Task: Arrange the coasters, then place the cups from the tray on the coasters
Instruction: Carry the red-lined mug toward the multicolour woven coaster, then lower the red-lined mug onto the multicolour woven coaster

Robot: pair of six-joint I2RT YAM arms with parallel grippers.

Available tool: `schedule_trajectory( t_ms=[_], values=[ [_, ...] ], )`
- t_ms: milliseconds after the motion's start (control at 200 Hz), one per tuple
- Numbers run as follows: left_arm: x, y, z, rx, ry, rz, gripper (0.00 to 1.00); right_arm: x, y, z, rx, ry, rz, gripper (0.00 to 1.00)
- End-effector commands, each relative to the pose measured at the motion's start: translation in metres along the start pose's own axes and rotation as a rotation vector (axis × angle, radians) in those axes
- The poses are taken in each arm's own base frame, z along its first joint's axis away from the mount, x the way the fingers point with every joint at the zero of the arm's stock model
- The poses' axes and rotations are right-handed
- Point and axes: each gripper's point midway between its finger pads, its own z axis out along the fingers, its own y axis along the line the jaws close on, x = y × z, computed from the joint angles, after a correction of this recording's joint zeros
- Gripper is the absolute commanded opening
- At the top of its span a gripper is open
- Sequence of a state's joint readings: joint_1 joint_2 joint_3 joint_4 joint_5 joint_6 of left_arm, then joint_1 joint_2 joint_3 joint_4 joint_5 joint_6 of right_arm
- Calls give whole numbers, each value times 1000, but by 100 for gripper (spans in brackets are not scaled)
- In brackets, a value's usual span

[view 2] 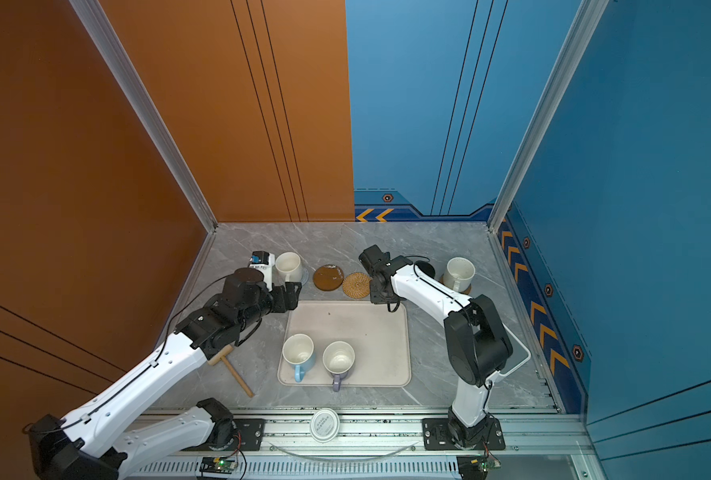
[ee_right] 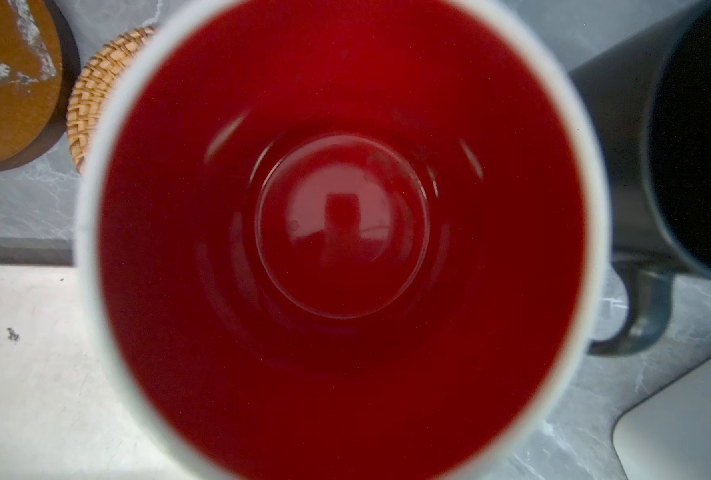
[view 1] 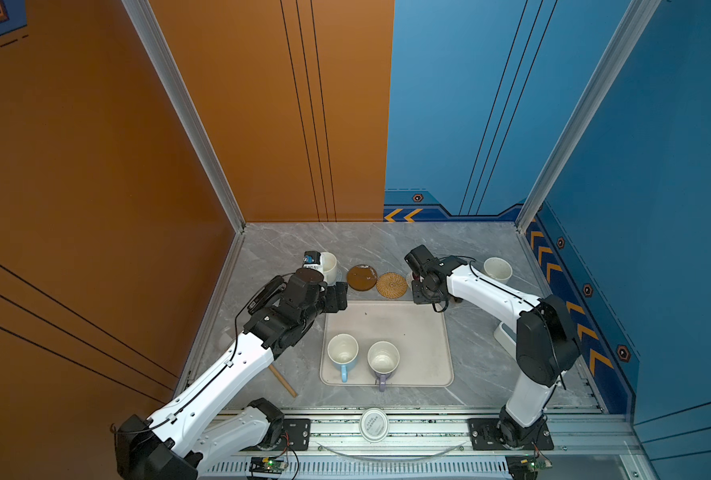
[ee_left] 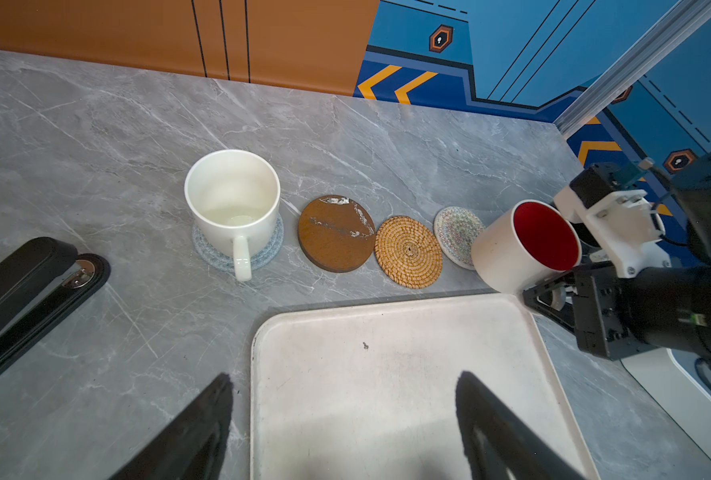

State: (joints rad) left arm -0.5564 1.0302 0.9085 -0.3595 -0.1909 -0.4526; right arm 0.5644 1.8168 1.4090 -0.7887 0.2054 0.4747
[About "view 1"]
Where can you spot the right circuit board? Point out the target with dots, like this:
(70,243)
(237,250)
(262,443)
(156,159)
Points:
(527,468)

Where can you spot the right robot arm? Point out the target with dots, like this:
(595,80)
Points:
(546,341)

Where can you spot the beige serving tray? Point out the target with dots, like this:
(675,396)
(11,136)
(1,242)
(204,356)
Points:
(418,332)

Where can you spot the rattan woven coaster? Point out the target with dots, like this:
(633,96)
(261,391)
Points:
(392,285)

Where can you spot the white mug purple handle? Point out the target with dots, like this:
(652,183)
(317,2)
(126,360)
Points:
(383,358)

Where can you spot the white speckled mug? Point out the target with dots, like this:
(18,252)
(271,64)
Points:
(498,269)

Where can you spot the glossy brown round coaster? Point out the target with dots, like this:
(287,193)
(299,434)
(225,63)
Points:
(362,277)

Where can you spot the white round lid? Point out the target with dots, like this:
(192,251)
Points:
(374,425)

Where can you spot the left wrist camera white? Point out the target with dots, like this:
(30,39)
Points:
(313,260)

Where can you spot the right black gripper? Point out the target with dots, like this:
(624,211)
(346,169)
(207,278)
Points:
(417,299)

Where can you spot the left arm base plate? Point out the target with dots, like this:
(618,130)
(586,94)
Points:
(297,430)

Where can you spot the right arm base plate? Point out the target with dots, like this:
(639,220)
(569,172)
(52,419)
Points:
(488,434)

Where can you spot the left circuit board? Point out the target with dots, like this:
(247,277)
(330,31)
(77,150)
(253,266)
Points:
(267,468)

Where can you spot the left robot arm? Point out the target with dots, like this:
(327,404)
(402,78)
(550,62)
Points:
(180,441)

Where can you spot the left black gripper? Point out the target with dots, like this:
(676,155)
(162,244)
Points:
(336,297)

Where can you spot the white mug blue handle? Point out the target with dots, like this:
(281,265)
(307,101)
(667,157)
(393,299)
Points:
(343,351)

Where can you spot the circuit board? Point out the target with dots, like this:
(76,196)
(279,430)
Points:
(527,468)
(267,468)

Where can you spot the wooden mallet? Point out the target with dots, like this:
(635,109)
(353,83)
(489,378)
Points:
(283,381)

